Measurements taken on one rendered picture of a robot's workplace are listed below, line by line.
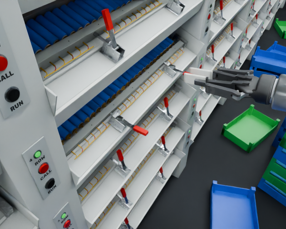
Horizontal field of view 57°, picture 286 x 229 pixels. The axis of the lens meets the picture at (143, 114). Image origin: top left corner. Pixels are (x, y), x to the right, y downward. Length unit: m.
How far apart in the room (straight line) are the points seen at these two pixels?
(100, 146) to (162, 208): 0.80
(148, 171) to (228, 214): 0.52
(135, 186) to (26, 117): 0.66
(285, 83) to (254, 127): 1.13
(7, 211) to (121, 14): 0.43
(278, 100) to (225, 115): 1.16
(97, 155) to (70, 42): 0.25
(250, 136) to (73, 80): 1.42
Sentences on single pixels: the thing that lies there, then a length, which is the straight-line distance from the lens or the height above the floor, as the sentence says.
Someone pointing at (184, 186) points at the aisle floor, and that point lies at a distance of 1.43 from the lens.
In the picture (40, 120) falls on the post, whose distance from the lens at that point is 0.40.
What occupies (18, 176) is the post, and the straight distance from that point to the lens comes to 0.43.
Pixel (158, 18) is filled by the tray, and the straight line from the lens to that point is 0.68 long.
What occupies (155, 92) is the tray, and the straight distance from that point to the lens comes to 0.75.
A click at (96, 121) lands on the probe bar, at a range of 0.61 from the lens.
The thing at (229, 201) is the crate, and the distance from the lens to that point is 1.42.
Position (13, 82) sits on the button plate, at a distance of 0.35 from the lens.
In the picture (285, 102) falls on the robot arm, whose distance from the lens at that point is 0.70.
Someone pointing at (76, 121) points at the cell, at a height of 0.78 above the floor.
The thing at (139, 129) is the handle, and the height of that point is 0.76.
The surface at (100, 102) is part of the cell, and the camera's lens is 0.65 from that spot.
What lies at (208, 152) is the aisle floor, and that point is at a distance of 1.59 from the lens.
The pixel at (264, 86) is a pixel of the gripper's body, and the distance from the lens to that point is 0.71.
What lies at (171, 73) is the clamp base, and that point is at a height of 0.75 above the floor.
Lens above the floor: 1.19
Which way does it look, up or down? 42 degrees down
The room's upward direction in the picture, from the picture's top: straight up
